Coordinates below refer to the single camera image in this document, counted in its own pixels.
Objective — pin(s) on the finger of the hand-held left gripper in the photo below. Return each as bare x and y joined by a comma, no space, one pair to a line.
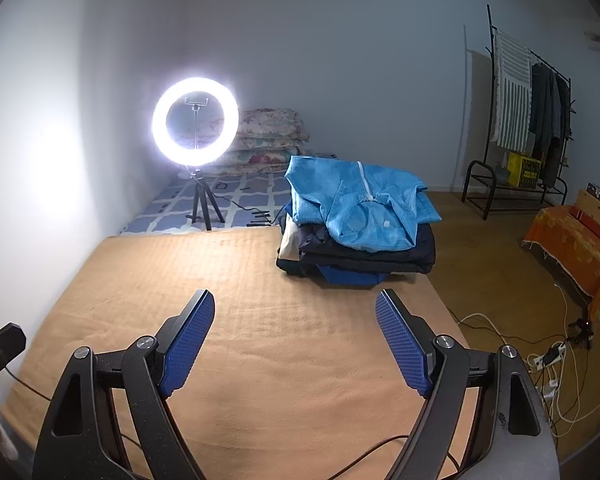
2,345

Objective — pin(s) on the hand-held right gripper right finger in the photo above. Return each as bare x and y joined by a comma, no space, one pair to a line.
402,345

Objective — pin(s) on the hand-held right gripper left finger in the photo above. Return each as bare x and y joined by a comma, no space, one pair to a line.
187,345

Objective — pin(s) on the light blue work coat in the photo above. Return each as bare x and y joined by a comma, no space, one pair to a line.
355,200

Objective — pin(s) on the black clothes rack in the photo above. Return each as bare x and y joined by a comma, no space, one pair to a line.
490,110

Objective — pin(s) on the dark hanging clothes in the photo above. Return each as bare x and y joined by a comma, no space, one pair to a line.
547,120

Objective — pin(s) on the navy folded garment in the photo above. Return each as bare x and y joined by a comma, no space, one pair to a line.
380,257

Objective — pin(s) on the black folded garment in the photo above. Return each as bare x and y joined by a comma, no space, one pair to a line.
295,267

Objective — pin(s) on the black tripod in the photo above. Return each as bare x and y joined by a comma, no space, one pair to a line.
200,200

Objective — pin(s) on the white folded garment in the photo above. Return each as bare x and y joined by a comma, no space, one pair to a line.
289,240

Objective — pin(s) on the white power strip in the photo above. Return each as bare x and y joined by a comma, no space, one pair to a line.
550,355

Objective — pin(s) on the blue patterned bed sheet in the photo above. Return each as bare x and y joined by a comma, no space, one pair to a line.
250,192

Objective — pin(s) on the small black clamp stand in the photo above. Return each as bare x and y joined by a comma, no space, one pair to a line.
582,332

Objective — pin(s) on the orange cloth covered seat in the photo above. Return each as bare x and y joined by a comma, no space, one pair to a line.
565,250

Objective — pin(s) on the yellow plastic crate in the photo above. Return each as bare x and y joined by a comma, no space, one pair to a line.
525,170

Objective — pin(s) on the red box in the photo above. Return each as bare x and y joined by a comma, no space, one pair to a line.
592,225

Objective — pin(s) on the striped white towel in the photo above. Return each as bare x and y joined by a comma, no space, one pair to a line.
512,90

